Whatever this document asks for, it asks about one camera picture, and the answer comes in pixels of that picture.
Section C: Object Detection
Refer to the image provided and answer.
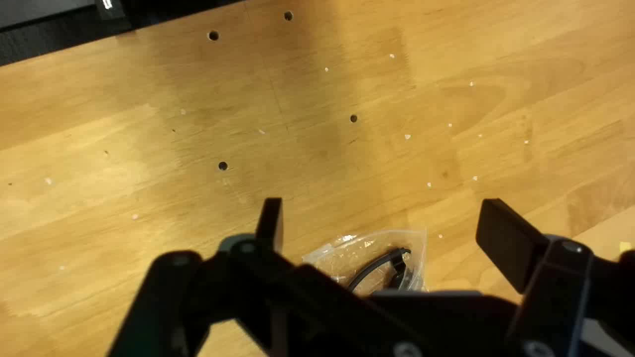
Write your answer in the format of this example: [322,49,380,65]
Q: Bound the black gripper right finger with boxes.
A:
[475,196,635,357]

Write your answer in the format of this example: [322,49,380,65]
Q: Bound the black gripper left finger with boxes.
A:
[108,196,414,357]

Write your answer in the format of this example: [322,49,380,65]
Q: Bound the clear plastic bag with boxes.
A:
[303,228,432,295]

